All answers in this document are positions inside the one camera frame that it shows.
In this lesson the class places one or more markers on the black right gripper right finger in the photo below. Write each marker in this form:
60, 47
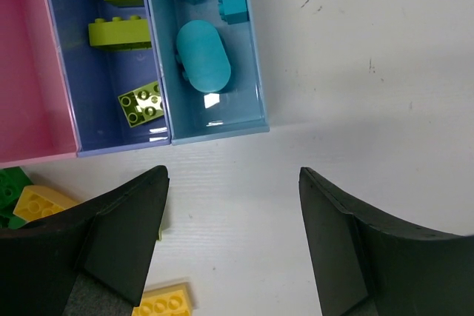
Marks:
366, 260

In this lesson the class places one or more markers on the yellow short lego brick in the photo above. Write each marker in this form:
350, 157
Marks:
36, 202

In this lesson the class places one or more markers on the yellow long lego plate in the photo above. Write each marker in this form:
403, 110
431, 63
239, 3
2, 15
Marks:
172, 300

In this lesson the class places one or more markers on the light blue bin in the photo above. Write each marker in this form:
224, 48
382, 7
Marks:
239, 108

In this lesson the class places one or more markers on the dark blue bin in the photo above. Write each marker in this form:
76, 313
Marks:
96, 78

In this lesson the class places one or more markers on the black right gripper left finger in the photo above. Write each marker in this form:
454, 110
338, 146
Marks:
91, 259

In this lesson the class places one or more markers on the dark green square lego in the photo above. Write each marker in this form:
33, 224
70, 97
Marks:
13, 181

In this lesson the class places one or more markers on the lime long lego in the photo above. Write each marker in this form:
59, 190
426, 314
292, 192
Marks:
120, 34

